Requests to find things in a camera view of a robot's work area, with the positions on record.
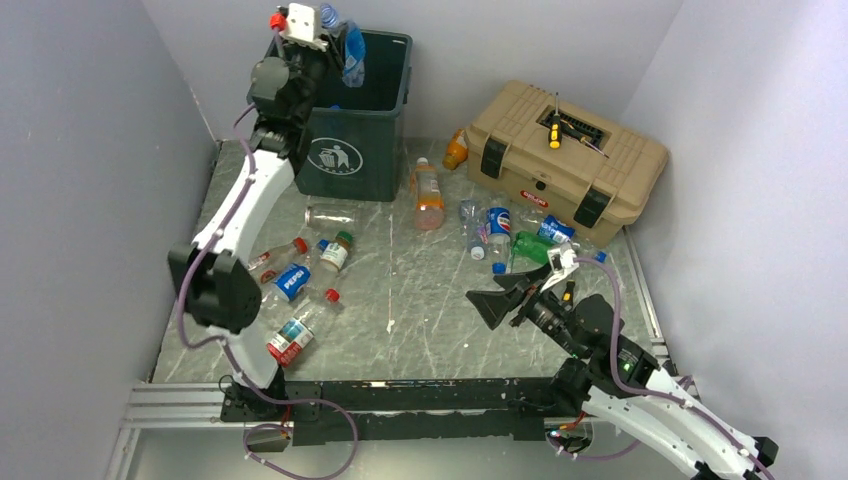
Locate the green plastic bottle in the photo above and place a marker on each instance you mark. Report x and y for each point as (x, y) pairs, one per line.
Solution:
(532, 246)

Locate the pepsi bottle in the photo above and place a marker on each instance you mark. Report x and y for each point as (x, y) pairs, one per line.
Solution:
(285, 287)
(499, 240)

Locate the clear bottle near bin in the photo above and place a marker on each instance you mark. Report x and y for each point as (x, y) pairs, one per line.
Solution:
(323, 216)

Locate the white label green cap bottle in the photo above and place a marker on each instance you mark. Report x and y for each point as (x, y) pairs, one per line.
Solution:
(326, 269)

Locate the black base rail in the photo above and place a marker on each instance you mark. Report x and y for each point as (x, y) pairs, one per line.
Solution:
(521, 408)

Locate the small red cap bottle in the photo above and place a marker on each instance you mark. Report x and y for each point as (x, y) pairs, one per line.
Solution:
(271, 262)

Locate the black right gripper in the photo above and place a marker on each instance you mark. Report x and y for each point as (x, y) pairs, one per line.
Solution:
(493, 304)

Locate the yellow handled screwdriver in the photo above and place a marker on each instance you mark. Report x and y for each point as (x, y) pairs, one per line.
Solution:
(555, 131)

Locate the orange bottle behind toolbox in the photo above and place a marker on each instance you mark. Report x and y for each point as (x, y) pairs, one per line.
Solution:
(456, 151)

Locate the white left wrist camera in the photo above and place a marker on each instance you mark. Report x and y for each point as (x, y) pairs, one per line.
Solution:
(300, 24)

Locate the blue label bottle by toolbox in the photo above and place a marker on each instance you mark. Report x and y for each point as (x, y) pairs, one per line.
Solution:
(555, 231)

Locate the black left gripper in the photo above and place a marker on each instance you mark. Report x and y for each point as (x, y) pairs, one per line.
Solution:
(333, 57)

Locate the yellow black screwdriver on table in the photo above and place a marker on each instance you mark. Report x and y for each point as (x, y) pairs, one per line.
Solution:
(568, 294)

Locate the clear bottle red cap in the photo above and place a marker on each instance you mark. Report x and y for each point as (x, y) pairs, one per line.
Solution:
(313, 316)

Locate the tall orange drink bottle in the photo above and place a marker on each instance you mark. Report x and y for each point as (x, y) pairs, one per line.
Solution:
(429, 212)

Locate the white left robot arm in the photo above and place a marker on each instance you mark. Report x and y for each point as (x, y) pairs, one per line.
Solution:
(218, 299)

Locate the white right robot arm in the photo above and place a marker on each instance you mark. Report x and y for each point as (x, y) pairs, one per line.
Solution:
(612, 378)

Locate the crushed blue label bottle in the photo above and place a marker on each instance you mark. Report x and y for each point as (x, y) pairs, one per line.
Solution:
(349, 38)

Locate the tan plastic toolbox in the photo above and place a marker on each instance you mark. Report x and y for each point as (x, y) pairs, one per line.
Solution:
(597, 196)

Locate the dark green trash bin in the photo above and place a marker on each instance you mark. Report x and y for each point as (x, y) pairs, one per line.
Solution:
(351, 147)

